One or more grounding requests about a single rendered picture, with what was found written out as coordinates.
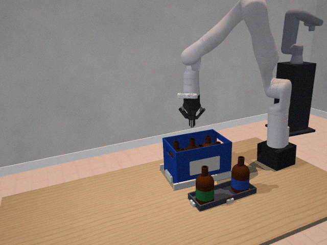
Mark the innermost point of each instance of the brown bottle with green label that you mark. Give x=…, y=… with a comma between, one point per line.
x=204, y=187

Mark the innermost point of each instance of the blue crate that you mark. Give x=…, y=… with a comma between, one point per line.
x=187, y=165

